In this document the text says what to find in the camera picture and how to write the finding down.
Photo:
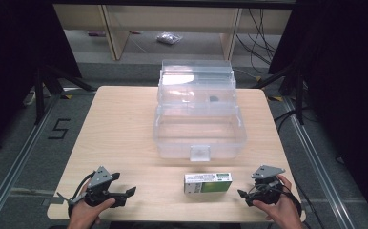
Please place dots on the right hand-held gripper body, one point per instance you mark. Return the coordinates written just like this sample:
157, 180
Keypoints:
267, 189

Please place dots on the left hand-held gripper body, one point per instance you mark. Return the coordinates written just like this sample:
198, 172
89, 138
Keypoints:
98, 183

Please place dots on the green and white carton box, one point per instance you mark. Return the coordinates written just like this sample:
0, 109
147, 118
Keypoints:
208, 183

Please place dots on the clear plastic storage box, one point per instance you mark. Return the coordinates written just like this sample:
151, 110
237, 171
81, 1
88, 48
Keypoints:
199, 127

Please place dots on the person's right hand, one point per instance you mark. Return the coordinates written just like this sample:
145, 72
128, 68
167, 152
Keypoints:
283, 211

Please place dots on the person's left hand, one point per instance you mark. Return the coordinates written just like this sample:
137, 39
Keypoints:
85, 214

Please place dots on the small dark round item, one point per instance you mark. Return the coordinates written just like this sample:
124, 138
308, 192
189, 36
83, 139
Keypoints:
214, 98

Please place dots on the black metal stand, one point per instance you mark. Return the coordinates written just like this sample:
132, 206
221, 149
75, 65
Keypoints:
39, 95
298, 92

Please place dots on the dark curtain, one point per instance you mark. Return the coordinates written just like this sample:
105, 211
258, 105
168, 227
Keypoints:
13, 63
347, 79

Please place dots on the wooden shelf unit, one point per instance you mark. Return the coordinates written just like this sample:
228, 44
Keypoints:
115, 28

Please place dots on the clear plastic bag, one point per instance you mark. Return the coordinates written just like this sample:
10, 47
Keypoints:
169, 38

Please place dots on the aluminium floor rail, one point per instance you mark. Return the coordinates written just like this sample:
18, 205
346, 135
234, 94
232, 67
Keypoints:
318, 165
16, 162

